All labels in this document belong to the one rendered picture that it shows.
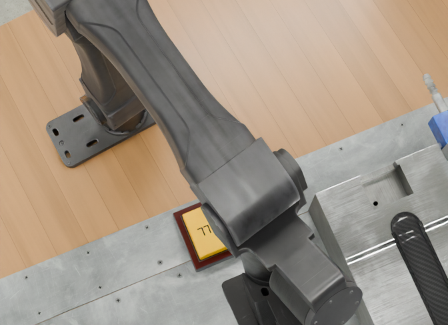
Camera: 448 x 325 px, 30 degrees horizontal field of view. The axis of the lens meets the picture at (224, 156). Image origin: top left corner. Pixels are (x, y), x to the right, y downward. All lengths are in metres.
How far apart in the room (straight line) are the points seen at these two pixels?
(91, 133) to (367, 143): 0.37
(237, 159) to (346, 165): 0.45
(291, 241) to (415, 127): 0.47
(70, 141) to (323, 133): 0.34
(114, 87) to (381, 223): 0.35
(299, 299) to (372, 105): 0.49
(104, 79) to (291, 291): 0.33
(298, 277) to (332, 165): 0.44
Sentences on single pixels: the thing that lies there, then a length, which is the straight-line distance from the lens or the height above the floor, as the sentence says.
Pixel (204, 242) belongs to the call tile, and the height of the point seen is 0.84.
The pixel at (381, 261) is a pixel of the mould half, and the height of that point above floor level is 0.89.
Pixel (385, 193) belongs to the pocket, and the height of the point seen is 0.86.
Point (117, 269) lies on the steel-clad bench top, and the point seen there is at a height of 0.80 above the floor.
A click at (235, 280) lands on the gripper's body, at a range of 0.85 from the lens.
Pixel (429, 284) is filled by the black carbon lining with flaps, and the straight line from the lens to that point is 1.02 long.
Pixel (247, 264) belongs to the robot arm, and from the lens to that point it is 0.77.
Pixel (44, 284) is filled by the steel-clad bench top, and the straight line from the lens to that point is 1.10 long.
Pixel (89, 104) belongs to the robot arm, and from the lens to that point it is 1.00.
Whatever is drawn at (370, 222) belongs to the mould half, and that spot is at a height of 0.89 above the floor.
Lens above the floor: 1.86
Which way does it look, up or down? 74 degrees down
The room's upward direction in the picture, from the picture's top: straight up
